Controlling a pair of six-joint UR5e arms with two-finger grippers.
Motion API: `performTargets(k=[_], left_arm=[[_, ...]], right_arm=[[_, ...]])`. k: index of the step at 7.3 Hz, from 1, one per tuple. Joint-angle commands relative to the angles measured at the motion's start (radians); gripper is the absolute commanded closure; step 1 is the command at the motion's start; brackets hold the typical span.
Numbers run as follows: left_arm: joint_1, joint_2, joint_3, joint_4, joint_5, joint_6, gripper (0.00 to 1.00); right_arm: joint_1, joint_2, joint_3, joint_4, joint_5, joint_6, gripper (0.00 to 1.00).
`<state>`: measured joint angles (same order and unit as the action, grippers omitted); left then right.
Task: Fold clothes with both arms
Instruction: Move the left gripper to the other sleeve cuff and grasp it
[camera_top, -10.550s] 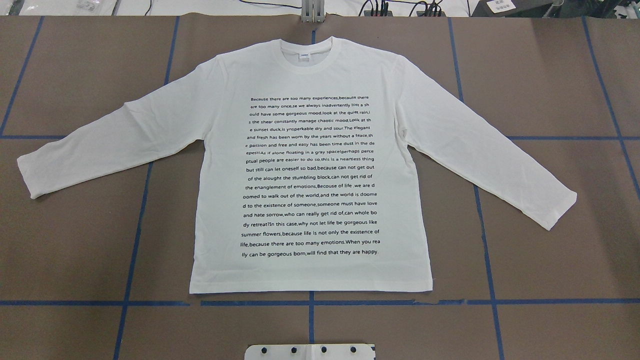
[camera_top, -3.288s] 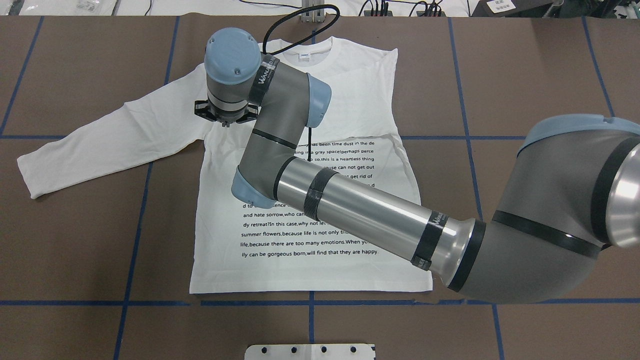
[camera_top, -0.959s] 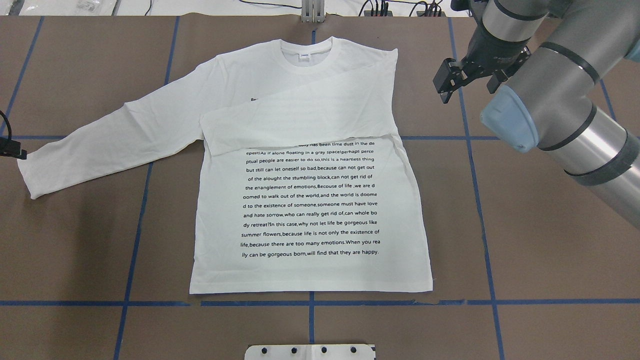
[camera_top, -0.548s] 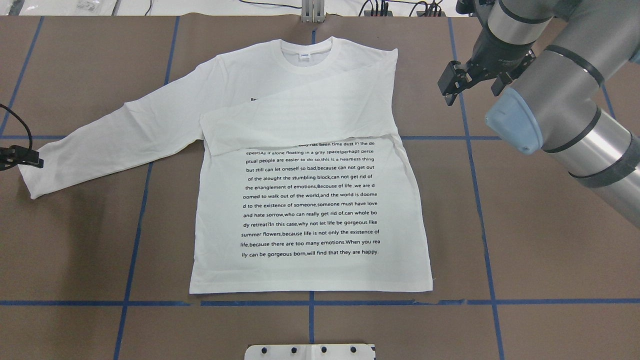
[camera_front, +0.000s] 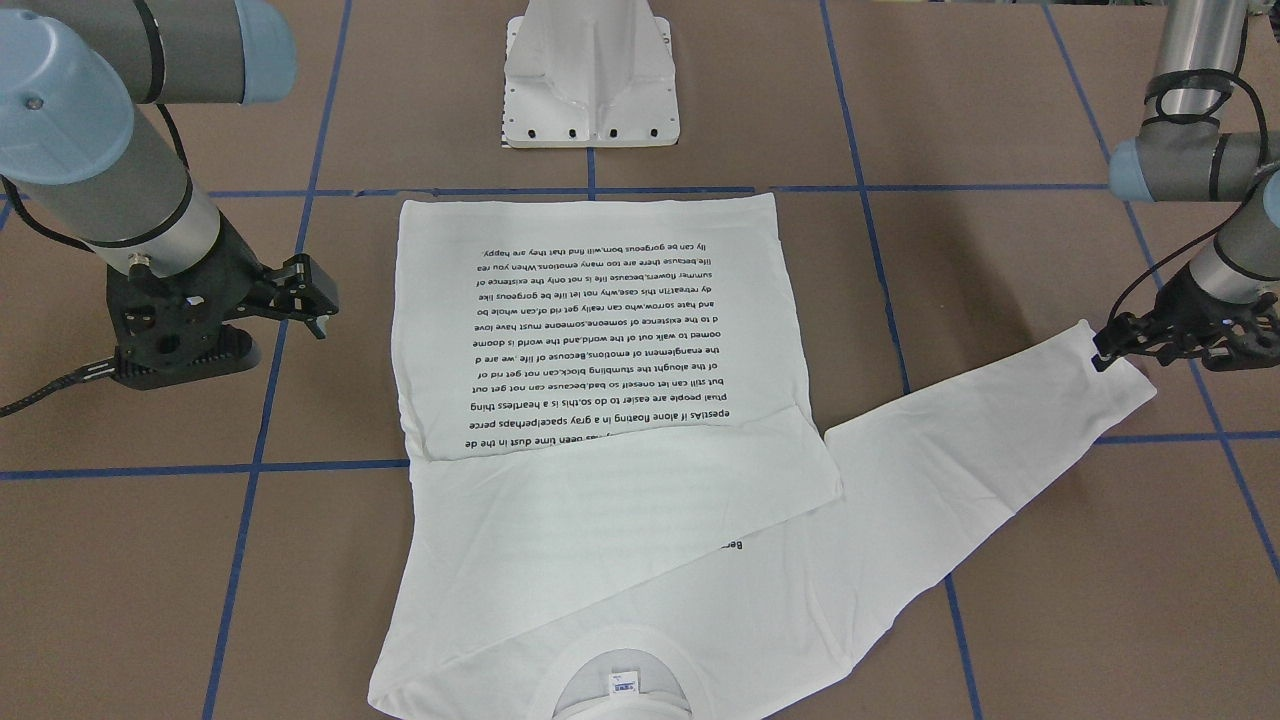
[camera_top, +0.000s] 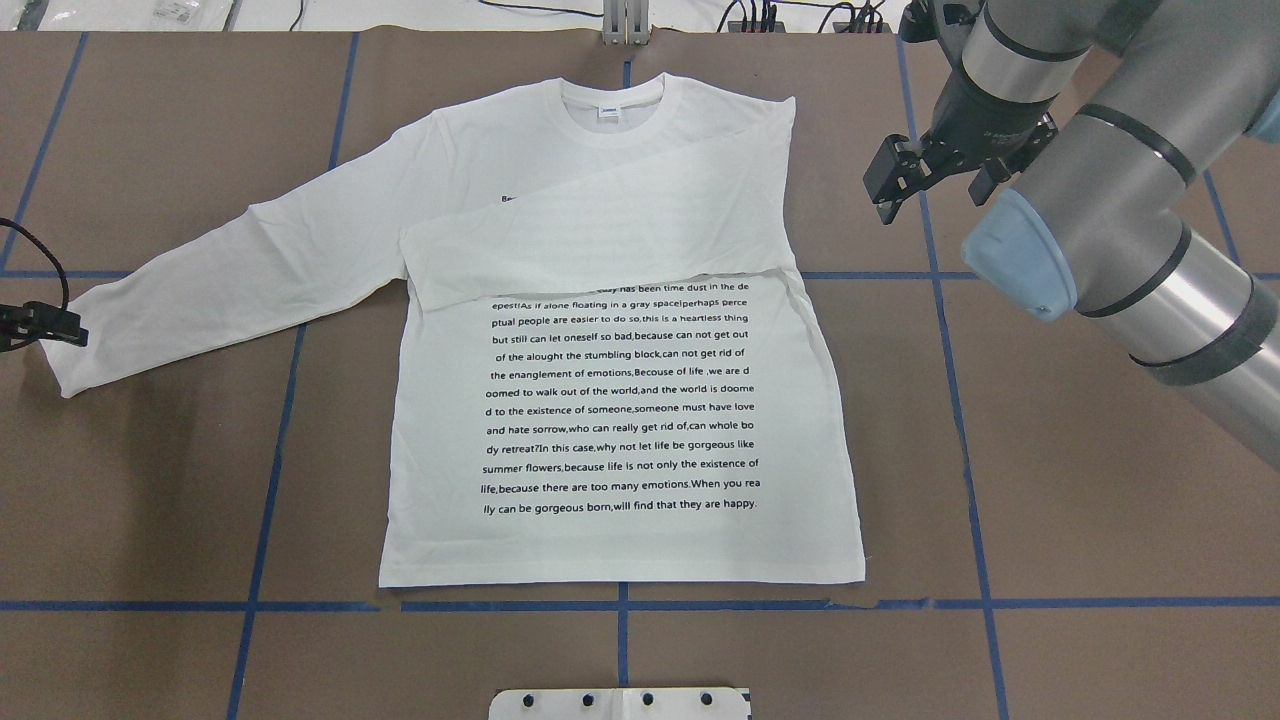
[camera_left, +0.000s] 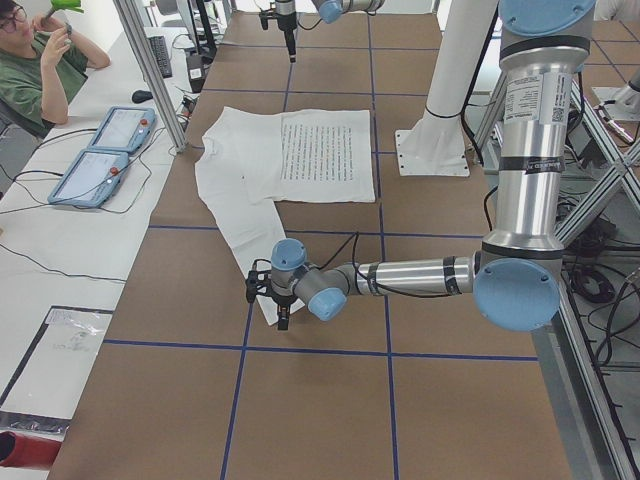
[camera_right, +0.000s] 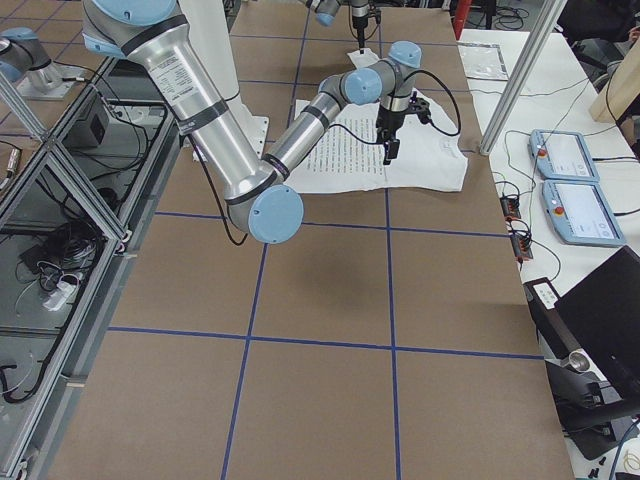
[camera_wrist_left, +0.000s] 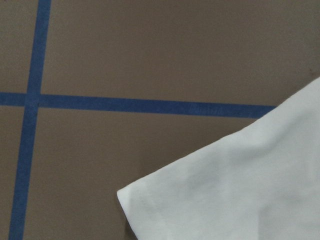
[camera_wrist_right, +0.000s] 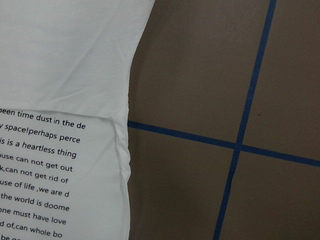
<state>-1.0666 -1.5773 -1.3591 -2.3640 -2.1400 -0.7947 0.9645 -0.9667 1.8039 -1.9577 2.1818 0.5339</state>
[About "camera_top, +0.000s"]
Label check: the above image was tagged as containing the white long-sleeve printed shirt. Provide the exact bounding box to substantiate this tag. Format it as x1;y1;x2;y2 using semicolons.
42;74;867;588

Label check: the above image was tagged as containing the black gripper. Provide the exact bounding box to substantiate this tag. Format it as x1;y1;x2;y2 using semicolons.
864;76;1059;225

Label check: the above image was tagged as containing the aluminium frame post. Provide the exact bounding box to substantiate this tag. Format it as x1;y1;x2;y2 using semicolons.
602;0;652;46

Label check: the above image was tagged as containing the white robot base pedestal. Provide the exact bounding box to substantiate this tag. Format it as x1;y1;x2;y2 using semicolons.
488;687;753;719

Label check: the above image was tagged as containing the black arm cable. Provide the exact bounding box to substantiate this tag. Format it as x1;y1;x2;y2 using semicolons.
0;217;70;316

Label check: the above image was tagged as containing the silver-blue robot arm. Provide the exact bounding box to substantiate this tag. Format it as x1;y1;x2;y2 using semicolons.
864;1;1279;465

